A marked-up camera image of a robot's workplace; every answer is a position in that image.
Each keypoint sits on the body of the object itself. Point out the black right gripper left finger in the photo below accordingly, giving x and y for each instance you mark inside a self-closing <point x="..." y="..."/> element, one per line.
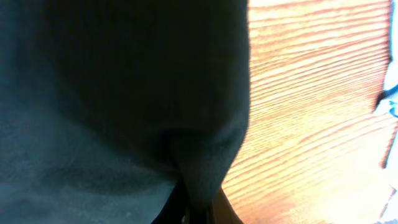
<point x="174" y="210"/>

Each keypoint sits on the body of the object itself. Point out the light blue t-shirt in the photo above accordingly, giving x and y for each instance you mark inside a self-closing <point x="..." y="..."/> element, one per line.
<point x="388" y="104"/>

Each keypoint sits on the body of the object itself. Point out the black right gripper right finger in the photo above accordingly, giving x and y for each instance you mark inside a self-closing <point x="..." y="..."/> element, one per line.
<point x="222" y="211"/>

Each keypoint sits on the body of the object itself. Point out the black t-shirt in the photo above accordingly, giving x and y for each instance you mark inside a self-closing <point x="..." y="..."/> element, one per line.
<point x="106" y="105"/>

